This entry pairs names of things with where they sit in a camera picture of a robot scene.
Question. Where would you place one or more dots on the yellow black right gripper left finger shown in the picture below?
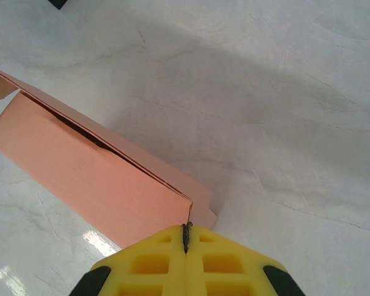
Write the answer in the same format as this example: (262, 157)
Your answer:
(148, 271)

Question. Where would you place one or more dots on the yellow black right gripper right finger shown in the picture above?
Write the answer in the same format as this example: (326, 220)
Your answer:
(228, 271)

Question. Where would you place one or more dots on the orange paper box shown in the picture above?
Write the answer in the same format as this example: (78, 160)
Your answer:
(80, 166)

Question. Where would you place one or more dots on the black grey chessboard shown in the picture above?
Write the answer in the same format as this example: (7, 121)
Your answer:
(58, 3)

